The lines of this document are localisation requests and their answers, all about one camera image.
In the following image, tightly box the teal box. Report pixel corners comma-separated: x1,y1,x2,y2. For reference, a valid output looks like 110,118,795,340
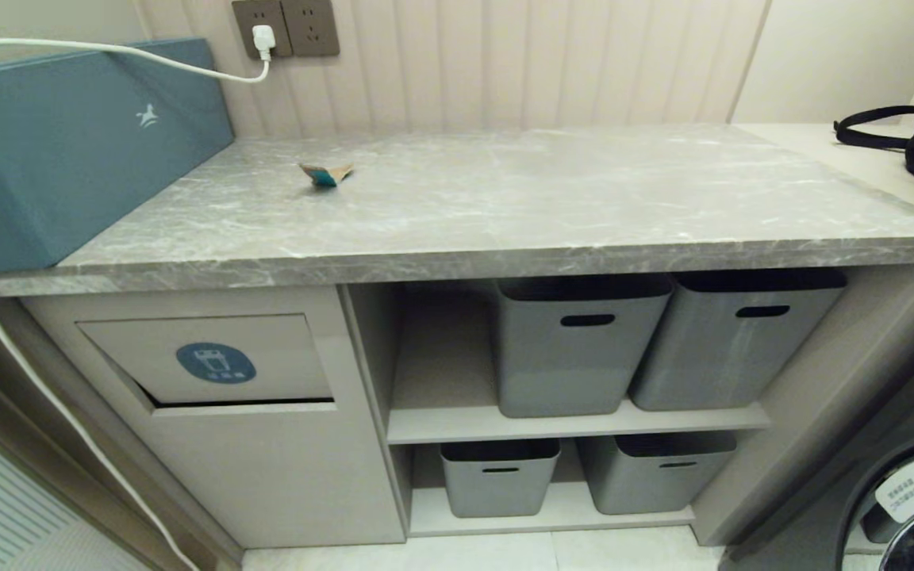
0,37,236,274

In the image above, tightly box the crumpled teal brown wrapper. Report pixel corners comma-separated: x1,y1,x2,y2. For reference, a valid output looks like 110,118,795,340
299,163,355,189

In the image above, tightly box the white power cable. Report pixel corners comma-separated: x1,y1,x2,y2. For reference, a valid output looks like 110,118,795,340
0,38,271,84

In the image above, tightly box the small grey storage bin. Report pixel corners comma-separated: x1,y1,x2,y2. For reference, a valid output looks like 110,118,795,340
440,439,562,519
578,431,738,515

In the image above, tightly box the beige trash bin flap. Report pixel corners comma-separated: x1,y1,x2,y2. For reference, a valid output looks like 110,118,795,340
76,313,335,407

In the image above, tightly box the beige cabinet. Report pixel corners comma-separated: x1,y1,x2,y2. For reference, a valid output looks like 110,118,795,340
19,264,914,550

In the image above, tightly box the large grey storage bin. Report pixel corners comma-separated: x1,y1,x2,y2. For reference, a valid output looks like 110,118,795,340
628,270,848,412
493,275,674,419

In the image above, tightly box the brown wall socket plate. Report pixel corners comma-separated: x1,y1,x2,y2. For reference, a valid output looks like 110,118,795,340
280,0,340,58
232,0,294,59

